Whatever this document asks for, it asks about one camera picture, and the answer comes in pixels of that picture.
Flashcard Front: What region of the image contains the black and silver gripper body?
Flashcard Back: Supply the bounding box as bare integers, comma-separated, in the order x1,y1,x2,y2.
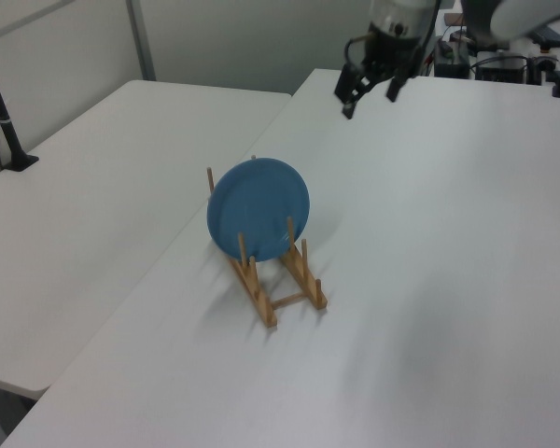
366,0,433,71

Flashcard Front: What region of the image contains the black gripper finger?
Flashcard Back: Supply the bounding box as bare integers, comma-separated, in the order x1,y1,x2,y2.
385,60,420,104
333,60,385,120

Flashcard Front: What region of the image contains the blue round plate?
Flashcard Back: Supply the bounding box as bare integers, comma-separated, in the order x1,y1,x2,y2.
206,157,312,263

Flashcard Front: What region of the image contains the wooden plate rack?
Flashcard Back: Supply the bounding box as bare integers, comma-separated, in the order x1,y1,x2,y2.
204,155,329,329

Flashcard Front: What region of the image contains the black electronics box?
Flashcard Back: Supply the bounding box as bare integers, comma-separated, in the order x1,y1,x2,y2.
433,39,472,78

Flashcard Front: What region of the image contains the grey controller device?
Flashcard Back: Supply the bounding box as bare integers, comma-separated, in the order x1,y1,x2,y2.
475,53,531,86

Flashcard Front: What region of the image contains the white side table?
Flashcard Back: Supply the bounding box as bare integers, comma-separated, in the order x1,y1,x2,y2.
0,78,294,402

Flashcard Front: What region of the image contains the black pole with clamp base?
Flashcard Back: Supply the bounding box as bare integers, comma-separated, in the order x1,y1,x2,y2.
0,36,41,174

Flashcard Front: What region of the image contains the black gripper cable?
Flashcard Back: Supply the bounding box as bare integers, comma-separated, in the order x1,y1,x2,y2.
343,33,372,67

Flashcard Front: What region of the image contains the grey partition post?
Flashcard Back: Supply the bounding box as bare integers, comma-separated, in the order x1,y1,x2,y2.
124,0,158,82

